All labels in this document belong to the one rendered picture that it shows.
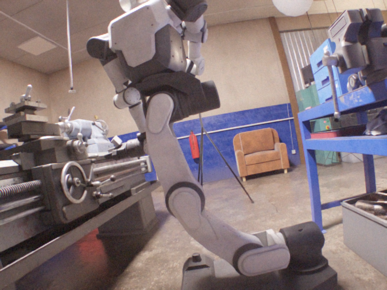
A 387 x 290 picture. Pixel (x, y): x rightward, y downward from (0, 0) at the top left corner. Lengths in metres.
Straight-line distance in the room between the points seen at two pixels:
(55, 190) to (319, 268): 1.20
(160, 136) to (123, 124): 4.87
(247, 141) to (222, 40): 2.34
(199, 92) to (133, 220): 1.87
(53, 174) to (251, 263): 0.95
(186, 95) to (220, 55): 4.70
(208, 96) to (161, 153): 0.26
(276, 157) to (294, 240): 3.62
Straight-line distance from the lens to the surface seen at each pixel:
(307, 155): 1.73
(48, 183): 1.25
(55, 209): 1.26
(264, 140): 4.88
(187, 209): 0.87
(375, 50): 0.89
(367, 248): 1.44
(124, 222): 2.61
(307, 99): 4.74
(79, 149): 1.34
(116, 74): 1.14
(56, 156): 1.27
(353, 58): 0.85
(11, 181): 1.25
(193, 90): 0.90
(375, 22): 0.90
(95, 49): 1.14
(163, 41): 0.94
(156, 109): 0.87
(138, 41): 0.96
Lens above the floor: 0.75
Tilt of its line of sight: 1 degrees down
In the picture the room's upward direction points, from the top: 10 degrees counter-clockwise
